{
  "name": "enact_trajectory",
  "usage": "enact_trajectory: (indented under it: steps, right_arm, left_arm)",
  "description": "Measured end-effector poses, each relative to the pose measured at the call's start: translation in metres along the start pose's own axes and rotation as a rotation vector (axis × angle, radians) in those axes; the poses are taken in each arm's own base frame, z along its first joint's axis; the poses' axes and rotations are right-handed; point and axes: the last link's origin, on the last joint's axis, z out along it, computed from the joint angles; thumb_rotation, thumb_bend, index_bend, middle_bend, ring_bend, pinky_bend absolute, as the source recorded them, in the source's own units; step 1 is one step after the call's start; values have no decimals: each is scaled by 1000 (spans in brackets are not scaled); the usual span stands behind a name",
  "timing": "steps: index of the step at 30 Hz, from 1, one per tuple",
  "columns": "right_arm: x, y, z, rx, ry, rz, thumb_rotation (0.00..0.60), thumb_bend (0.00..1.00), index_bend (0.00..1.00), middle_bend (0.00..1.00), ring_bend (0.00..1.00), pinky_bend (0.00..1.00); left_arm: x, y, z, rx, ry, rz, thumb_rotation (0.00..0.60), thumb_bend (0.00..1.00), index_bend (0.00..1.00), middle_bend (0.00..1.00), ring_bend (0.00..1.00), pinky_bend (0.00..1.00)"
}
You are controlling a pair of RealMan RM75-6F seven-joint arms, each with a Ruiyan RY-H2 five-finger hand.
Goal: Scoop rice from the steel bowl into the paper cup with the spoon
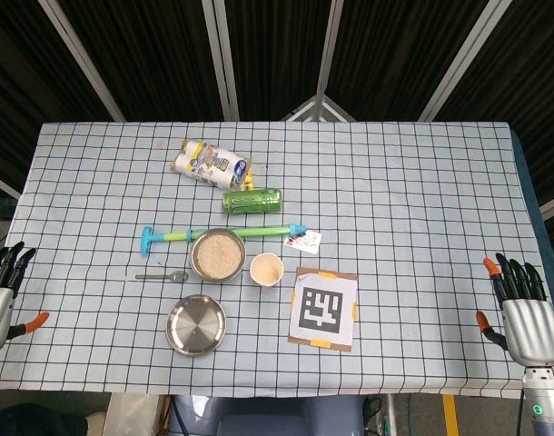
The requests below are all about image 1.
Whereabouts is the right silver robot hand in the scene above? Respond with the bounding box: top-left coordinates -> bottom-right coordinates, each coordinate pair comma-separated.
475,253 -> 554,367

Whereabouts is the metal spoon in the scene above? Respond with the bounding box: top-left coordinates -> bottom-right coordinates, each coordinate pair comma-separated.
134,270 -> 191,282

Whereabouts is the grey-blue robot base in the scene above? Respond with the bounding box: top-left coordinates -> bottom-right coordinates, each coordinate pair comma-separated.
167,393 -> 364,436

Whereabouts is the steel bowl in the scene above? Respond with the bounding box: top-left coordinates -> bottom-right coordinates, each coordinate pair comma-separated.
189,228 -> 248,285

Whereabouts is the white uncooked rice heap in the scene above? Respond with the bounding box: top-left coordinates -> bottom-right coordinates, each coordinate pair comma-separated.
195,233 -> 242,278

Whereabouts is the white paper cup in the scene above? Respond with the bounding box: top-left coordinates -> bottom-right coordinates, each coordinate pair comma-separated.
249,253 -> 285,288

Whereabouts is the black bag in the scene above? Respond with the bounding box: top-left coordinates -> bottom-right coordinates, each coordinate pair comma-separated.
0,401 -> 90,436

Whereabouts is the yellow floor tape strip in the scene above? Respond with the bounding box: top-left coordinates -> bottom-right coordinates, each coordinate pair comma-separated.
441,393 -> 460,436

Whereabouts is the blue checkered tablecloth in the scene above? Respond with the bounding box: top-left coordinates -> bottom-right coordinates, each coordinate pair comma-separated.
0,120 -> 554,401

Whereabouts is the steel plate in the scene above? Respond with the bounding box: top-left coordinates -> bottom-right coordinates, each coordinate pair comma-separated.
165,293 -> 227,357

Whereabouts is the cardboard with marker sheet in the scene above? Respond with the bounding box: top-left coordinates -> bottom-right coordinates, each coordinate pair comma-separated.
287,266 -> 360,354

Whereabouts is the playing card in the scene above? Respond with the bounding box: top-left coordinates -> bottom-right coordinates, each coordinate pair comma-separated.
283,230 -> 323,253

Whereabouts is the white snack bottle pack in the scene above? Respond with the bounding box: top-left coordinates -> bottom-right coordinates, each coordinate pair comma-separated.
169,138 -> 256,191

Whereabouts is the green and blue toy pump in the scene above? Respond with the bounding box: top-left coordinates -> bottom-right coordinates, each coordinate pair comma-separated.
139,223 -> 308,258

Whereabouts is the green energy drink can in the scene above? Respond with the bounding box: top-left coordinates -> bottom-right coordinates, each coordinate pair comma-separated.
222,187 -> 283,214

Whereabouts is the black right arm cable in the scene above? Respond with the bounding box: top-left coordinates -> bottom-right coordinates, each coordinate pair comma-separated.
515,385 -> 528,436

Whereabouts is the blue floor cable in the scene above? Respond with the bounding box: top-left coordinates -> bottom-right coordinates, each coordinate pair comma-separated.
406,393 -> 420,436

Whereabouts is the white triangular frame foot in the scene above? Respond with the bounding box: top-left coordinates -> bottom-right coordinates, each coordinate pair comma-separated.
281,88 -> 356,122

